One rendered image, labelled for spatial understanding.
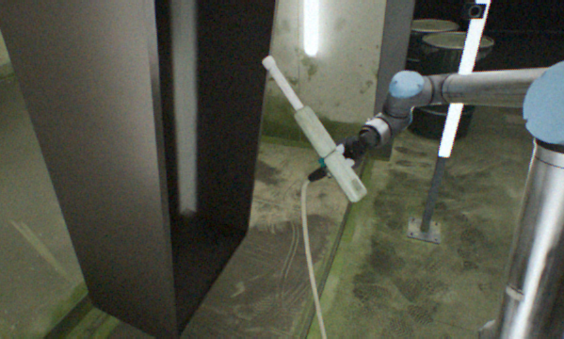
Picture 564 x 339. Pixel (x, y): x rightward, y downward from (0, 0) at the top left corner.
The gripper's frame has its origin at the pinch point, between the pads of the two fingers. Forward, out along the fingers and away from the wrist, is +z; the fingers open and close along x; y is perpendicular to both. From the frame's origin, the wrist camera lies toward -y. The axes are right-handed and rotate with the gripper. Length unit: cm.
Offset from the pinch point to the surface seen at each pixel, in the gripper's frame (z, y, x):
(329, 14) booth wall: -134, 106, 83
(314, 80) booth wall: -120, 147, 54
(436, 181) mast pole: -95, 69, -50
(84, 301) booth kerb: 93, 122, 8
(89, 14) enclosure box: 39, -29, 47
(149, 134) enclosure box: 40, -18, 28
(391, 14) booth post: -156, 80, 54
